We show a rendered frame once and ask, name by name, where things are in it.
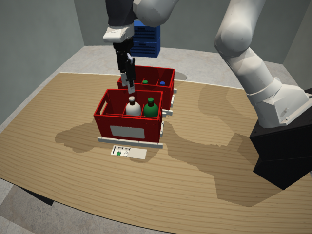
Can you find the white paper strip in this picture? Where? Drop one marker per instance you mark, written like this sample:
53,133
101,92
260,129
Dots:
129,152

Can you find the green bottle with pale green label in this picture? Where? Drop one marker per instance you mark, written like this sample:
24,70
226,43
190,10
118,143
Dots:
150,109

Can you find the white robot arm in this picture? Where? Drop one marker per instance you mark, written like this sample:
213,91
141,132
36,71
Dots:
276,104

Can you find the white bottle with grey label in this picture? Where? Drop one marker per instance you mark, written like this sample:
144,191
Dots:
133,108

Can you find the dark red crate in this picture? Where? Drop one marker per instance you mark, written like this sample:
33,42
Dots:
154,75
114,123

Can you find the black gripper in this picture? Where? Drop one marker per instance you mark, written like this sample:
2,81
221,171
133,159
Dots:
126,64

